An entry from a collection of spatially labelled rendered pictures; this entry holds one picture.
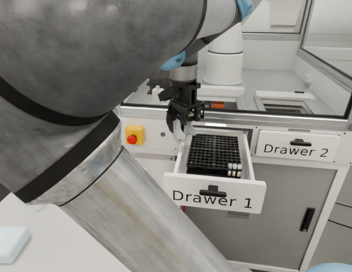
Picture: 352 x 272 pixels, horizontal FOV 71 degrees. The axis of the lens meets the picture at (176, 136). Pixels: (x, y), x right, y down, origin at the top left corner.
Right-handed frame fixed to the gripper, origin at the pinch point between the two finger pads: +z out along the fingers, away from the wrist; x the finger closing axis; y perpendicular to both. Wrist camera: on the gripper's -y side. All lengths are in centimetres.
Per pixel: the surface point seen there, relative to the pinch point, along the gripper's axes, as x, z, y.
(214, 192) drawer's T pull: -3.5, 6.9, 19.6
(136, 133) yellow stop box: -2.1, 8.5, -25.7
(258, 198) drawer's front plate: 7.7, 10.4, 26.6
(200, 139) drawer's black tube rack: 15.0, 8.7, -6.1
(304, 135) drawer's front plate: 44.6, 6.3, 18.7
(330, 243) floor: 98, 100, 30
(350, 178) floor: 180, 102, 10
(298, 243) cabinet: 55, 69, 26
